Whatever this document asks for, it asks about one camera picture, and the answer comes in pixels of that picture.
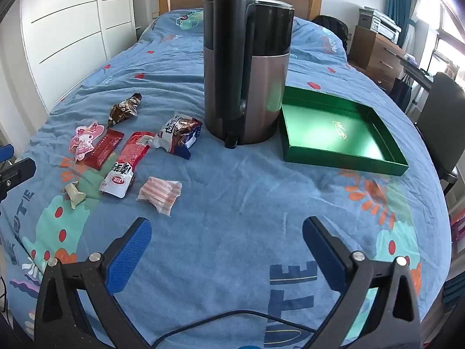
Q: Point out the white printer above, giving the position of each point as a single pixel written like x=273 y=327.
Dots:
x=381 y=23

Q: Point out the black and bronze kettle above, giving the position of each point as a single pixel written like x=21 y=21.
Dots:
x=247 y=80

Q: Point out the pink striped snack packet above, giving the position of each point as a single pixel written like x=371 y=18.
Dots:
x=160 y=192

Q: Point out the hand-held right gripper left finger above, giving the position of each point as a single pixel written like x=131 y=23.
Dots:
x=130 y=254

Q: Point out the black chair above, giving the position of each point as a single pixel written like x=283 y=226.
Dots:
x=441 y=116

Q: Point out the green box tray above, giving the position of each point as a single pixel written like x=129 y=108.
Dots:
x=327 y=131

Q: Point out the teal curtain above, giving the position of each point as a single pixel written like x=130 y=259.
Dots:
x=397 y=3

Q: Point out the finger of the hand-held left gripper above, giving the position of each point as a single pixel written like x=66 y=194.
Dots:
x=5 y=152
x=18 y=174

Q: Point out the grey desk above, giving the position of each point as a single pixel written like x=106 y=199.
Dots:
x=414 y=67

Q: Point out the dark red snack packet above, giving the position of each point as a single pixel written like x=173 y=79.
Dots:
x=105 y=147

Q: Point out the blue printed blanket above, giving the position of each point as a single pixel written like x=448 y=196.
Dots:
x=236 y=189

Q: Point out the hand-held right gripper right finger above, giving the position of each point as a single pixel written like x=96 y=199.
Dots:
x=323 y=251

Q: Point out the small beige snack packet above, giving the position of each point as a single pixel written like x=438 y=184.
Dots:
x=74 y=194

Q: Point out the wooden drawer cabinet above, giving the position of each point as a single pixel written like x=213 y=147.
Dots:
x=374 y=56

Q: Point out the red and white snack packet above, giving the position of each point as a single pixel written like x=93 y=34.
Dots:
x=125 y=167

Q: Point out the black backpack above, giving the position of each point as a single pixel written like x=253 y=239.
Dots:
x=328 y=27

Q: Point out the dark tote bag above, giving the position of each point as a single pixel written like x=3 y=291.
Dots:
x=401 y=92

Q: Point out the pink cartoon snack packet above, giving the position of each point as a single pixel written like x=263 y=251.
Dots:
x=85 y=141

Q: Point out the white blue brown snack packet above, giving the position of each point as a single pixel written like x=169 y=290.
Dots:
x=180 y=132

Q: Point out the white wardrobe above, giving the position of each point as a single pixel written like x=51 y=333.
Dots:
x=72 y=25

